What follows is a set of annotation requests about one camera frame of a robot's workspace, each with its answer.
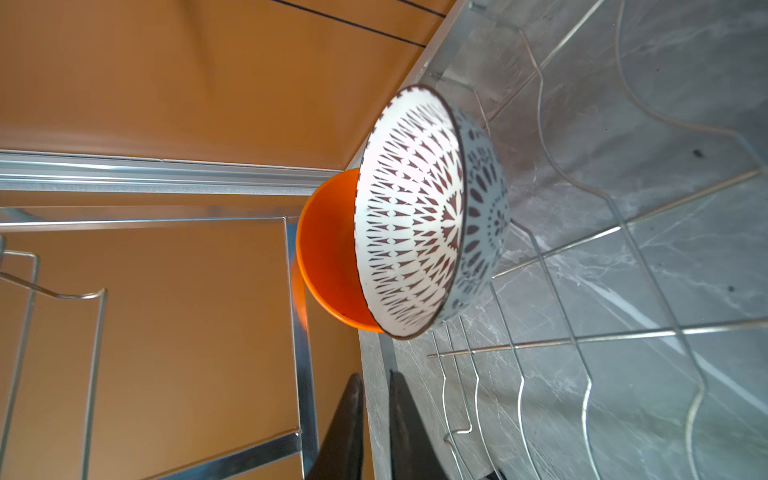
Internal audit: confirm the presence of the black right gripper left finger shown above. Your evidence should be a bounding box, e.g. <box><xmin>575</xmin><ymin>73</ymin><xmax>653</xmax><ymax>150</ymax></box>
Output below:
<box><xmin>306</xmin><ymin>373</ymin><xmax>365</xmax><ymax>480</ymax></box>

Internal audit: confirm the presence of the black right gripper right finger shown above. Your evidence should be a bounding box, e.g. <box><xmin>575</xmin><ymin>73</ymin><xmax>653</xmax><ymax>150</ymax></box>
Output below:
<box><xmin>389</xmin><ymin>370</ymin><xmax>447</xmax><ymax>479</ymax></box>

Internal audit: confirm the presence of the orange plastic bowl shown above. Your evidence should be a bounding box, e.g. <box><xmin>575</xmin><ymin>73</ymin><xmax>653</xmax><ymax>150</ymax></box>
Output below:
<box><xmin>296</xmin><ymin>169</ymin><xmax>382</xmax><ymax>333</ymax></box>

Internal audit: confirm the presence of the white brown patterned bowl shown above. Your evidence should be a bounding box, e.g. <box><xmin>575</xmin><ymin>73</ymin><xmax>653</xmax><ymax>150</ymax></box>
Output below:
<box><xmin>353</xmin><ymin>84</ymin><xmax>510</xmax><ymax>340</ymax></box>

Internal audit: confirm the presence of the steel two-tier dish rack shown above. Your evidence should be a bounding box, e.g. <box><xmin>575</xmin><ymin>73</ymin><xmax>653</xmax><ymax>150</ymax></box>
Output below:
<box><xmin>1</xmin><ymin>1</ymin><xmax>767</xmax><ymax>479</ymax></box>

